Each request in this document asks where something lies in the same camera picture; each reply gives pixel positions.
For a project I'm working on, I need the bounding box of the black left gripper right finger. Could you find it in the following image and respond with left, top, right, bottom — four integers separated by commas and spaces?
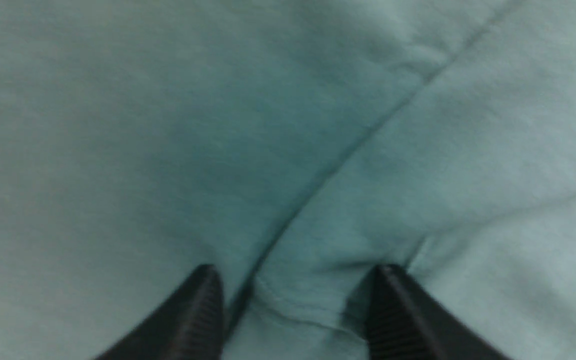
365, 264, 506, 360

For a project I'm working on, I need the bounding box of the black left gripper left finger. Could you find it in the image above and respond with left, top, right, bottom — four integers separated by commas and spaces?
97, 264, 226, 360

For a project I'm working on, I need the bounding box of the green long-sleeved shirt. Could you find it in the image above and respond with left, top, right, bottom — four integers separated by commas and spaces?
0, 0, 576, 360

